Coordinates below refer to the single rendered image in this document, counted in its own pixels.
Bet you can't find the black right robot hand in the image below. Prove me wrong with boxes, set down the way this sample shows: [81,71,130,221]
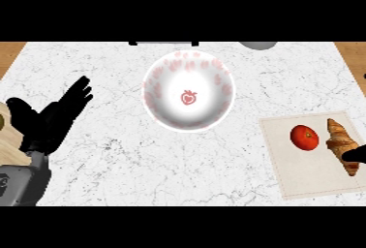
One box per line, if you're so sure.
[343,143,366,164]

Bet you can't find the pale wooden cutting board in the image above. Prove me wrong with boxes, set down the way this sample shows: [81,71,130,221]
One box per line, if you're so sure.
[0,102,33,168]

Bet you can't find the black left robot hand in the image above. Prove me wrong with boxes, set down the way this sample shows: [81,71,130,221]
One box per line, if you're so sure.
[5,76,95,156]

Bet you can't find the red tomato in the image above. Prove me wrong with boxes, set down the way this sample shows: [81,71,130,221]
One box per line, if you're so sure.
[289,124,320,152]

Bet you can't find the grey round object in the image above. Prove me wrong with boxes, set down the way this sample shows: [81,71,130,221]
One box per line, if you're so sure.
[238,41,279,51]

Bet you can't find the beige placemat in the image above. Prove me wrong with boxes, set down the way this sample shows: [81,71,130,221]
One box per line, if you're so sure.
[257,110,366,201]

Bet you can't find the brown croissant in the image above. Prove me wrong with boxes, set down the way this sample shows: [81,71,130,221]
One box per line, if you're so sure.
[325,117,362,177]

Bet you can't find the white bowl with strawberry print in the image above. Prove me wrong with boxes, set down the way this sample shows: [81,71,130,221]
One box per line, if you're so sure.
[142,49,238,133]

